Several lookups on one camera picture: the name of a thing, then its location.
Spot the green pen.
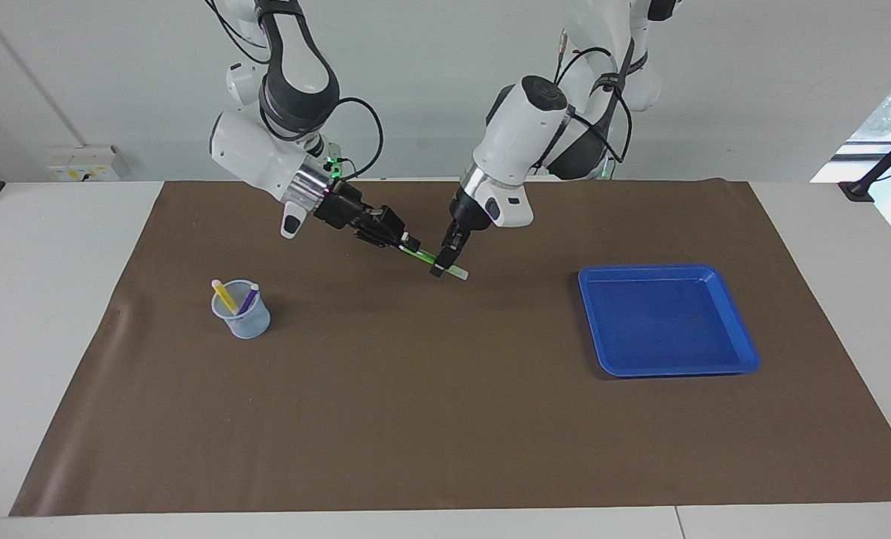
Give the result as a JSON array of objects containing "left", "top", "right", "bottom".
[{"left": 399, "top": 246, "right": 469, "bottom": 281}]

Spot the yellow pen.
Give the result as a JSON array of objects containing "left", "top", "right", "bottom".
[{"left": 211, "top": 279, "right": 240, "bottom": 315}]

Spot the brown table mat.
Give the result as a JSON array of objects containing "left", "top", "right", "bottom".
[{"left": 9, "top": 178, "right": 891, "bottom": 517}]

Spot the translucent mesh pen cup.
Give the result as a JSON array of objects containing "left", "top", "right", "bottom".
[{"left": 211, "top": 279, "right": 273, "bottom": 341}]

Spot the blue plastic tray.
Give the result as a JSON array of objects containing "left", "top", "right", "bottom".
[{"left": 578, "top": 264, "right": 761, "bottom": 378}]

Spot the black angled stand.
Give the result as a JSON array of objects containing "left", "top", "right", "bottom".
[{"left": 839, "top": 120, "right": 891, "bottom": 203}]

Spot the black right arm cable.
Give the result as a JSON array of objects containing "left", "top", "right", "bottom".
[{"left": 206, "top": 0, "right": 384, "bottom": 184}]

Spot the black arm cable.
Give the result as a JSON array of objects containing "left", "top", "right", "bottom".
[
  {"left": 554, "top": 30, "right": 633, "bottom": 165},
  {"left": 206, "top": 0, "right": 384, "bottom": 184}
]

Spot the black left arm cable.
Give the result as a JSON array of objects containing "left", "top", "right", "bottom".
[{"left": 554, "top": 30, "right": 633, "bottom": 165}]

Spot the white wall socket box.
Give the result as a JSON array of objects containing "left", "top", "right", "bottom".
[{"left": 47, "top": 146, "right": 121, "bottom": 183}]

